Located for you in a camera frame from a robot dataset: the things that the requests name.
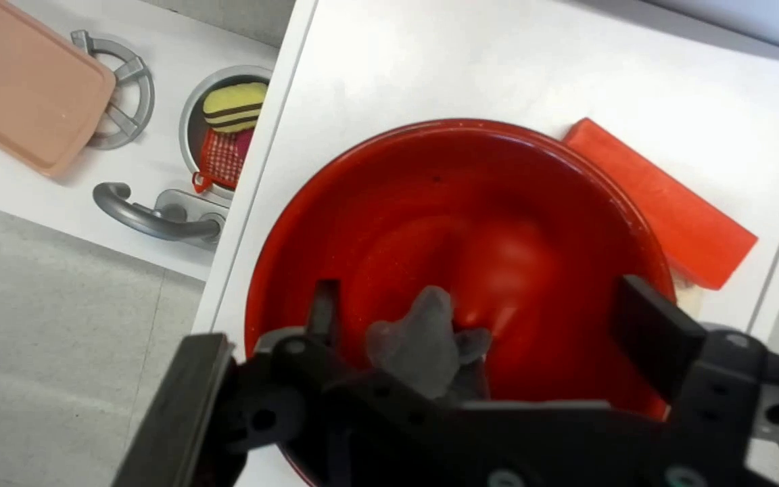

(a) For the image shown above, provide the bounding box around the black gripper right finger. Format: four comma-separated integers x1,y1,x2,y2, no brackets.
610,272,779,487

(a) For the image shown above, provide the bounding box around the red toy pepper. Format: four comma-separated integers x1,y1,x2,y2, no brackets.
450,213,560,381

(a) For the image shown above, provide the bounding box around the small grey soft toy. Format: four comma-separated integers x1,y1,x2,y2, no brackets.
363,284,494,404

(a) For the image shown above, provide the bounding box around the round toy sink basin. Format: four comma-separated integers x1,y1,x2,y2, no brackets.
179,63,275,198

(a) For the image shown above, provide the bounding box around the red mesh toy strawberry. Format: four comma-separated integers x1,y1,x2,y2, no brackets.
192,126,256,194

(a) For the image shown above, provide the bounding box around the red plastic bowl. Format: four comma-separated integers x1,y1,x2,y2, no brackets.
241,115,682,487

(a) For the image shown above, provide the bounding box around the orange rectangular block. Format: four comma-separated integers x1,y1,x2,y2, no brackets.
560,115,759,291

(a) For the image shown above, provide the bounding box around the grey toy faucet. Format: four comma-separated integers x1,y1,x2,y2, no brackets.
88,178,229,248

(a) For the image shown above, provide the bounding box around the pink cutting board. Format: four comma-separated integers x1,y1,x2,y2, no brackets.
0,0,119,176

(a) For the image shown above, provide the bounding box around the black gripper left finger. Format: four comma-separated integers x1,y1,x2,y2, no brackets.
114,279,345,487

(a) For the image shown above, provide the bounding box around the grey toy stove burner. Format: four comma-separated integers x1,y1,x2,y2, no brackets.
66,27,157,152

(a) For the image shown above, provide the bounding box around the beige tape strip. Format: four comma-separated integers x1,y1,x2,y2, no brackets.
675,284,716,320

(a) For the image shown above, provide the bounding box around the yellow toy sponge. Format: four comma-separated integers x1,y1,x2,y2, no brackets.
199,79,271,136

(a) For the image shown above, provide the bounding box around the white toy kitchen counter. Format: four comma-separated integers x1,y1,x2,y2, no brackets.
0,0,277,284

